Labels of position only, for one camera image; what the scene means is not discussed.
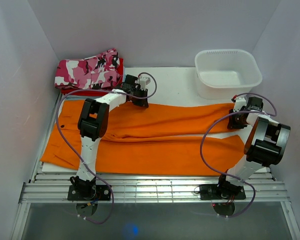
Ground orange trousers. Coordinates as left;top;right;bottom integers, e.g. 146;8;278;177
39;101;250;176

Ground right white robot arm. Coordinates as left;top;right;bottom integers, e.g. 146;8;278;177
215;95;291;199

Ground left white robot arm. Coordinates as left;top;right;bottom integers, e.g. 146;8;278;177
70;74;151;200

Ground red folded trousers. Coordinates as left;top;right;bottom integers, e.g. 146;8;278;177
60;57;124;97

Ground pink camouflage folded trousers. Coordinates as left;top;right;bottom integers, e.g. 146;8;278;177
54;48;124;90

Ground light blue folded trousers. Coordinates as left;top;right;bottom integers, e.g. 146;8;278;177
65;67;127;101

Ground white plastic basin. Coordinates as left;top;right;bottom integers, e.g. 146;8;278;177
194;49;263;100

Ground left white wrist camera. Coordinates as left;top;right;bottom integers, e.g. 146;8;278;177
137;76;151;91

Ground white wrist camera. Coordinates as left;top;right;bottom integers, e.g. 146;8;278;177
137;76;151;91
231;96;247;112

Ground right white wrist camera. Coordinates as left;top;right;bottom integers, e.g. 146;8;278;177
231;96;247;112

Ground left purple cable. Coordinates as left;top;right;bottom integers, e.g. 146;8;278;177
55;72;158;225

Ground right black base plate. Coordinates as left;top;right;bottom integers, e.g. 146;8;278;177
198;184;246;200

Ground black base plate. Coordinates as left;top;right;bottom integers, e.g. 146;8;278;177
198;184;246;200
66;185;111;202

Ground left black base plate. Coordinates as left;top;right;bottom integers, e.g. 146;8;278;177
66;185;111;202

